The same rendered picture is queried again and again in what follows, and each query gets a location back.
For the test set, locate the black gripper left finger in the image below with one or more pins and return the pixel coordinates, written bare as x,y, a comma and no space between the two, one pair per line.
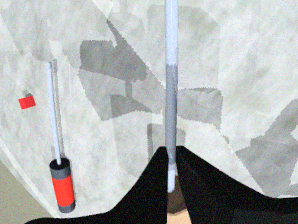
145,203

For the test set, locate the red-handled screwdriver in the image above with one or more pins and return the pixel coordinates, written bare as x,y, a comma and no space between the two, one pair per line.
60,168

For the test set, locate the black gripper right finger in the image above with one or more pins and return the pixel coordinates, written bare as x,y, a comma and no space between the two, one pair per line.
211,197

